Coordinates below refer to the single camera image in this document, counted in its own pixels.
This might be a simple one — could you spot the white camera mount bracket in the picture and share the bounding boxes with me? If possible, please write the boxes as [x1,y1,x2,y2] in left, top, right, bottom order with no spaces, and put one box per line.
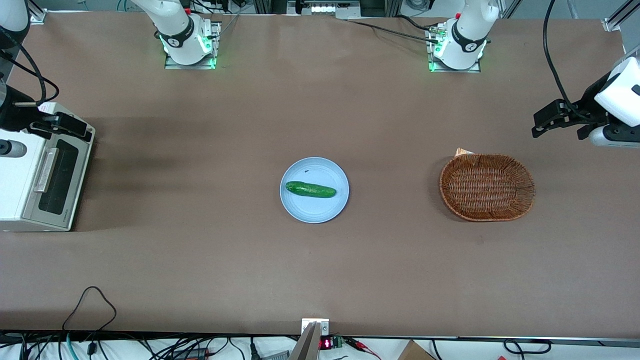
[301,318,330,336]

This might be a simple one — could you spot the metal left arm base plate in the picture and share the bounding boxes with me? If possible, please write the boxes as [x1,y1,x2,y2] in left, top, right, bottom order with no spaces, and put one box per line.
[426,22,482,74]

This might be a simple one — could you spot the brown oval wicker basket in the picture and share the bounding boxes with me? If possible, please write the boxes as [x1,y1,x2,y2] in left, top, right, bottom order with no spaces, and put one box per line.
[439,153,536,222]

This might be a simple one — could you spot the toaster oven glass door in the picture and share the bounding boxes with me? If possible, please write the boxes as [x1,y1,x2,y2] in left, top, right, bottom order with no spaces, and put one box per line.
[22,125,96,231]

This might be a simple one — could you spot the black coiled floor cable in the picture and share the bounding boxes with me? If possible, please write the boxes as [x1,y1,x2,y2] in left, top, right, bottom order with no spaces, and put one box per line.
[502,338,553,355]

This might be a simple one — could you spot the green cucumber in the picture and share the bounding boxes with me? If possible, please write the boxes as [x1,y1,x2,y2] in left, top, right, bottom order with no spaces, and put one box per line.
[285,181,337,199]

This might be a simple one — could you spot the black looped thin cable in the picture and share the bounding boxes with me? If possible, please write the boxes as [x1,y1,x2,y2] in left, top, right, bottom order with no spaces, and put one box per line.
[62,286,118,333]

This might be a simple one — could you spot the red clip wires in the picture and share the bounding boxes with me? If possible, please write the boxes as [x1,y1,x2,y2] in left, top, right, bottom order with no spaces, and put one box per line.
[344,337,382,360]

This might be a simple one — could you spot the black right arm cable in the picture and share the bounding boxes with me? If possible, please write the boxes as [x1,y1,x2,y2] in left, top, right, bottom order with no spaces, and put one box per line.
[0,27,60,107]

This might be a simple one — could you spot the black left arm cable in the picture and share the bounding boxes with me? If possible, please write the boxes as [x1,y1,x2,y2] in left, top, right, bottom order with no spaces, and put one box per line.
[543,0,596,121]

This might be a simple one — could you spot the brown cardboard box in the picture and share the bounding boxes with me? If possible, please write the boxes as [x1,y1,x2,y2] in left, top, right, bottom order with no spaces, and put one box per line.
[397,340,436,360]

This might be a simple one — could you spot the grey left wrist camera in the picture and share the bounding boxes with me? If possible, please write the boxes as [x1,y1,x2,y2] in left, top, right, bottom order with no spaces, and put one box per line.
[577,124,640,149]

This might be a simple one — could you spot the silver oven door handle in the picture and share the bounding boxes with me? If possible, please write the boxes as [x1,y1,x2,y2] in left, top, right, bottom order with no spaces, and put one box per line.
[33,147,60,194]

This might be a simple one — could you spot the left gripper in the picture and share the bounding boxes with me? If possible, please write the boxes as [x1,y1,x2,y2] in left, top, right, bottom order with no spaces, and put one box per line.
[531,56,640,139]

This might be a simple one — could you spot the aluminium frame profile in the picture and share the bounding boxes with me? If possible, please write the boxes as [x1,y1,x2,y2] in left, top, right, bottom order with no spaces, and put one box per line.
[602,0,640,33]
[27,0,47,24]

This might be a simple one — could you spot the long black table cable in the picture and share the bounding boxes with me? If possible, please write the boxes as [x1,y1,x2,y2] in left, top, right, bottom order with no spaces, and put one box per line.
[347,20,442,44]

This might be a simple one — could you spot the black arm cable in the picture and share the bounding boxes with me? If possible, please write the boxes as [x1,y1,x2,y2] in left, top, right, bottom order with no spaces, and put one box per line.
[0,27,60,107]
[543,0,596,121]

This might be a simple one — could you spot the short black table cable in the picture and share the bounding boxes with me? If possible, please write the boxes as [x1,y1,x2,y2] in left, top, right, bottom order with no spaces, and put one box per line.
[396,15,439,32]

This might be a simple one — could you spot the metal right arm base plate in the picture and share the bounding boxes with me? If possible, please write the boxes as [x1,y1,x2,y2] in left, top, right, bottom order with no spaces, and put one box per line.
[164,21,222,70]

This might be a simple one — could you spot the light blue round plate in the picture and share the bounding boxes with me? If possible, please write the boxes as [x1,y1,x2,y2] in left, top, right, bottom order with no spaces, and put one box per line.
[279,157,350,224]

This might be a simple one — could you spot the white toaster oven body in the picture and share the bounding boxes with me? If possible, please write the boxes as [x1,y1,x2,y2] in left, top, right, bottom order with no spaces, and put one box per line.
[0,102,96,232]

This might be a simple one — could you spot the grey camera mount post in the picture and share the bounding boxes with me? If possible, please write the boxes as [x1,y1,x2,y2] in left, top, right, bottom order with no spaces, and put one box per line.
[289,322,321,360]

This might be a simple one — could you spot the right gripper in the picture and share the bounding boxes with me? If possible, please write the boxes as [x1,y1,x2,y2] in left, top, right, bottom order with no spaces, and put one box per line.
[0,85,89,139]

